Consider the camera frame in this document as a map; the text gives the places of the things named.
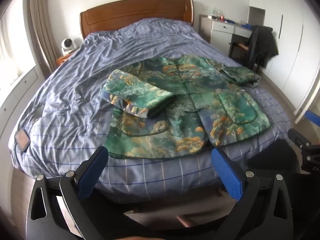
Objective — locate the wooden nightstand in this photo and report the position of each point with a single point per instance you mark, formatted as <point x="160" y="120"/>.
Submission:
<point x="62" y="59"/>

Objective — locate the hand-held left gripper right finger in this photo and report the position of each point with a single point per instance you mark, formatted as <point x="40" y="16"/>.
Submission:
<point x="227" y="175"/>

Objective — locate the green printed padded jacket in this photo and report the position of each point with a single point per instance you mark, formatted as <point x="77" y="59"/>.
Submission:
<point x="200" y="100"/>

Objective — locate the black jacket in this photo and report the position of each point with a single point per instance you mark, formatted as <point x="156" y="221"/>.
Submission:
<point x="262" y="45"/>

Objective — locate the white desk with drawers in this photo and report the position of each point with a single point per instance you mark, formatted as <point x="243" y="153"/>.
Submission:
<point x="221" y="31"/>

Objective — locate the white wardrobe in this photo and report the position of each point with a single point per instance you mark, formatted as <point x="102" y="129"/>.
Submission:
<point x="292" y="55"/>

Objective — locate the white window seat cabinet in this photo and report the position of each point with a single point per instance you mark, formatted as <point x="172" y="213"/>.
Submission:
<point x="15" y="100"/>

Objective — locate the bed with blue checked duvet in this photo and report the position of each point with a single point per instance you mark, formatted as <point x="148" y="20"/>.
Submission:
<point x="125" y="42"/>

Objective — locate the wooden headboard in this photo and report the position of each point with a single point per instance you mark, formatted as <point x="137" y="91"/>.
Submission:
<point x="137" y="12"/>

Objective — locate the white round fan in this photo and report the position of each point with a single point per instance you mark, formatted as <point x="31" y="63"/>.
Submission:
<point x="68" y="45"/>

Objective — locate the beige curtain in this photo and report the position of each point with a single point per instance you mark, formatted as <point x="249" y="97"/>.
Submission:
<point x="42" y="30"/>

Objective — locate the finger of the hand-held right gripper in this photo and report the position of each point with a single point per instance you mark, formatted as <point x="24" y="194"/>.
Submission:
<point x="313" y="117"/>

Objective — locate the wooden chair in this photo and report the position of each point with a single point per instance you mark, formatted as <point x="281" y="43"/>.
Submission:
<point x="240" y="47"/>

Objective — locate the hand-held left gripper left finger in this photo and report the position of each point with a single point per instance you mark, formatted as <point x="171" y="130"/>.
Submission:
<point x="96" y="170"/>

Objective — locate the small blue object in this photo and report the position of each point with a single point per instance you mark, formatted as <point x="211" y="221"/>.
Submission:
<point x="247" y="26"/>

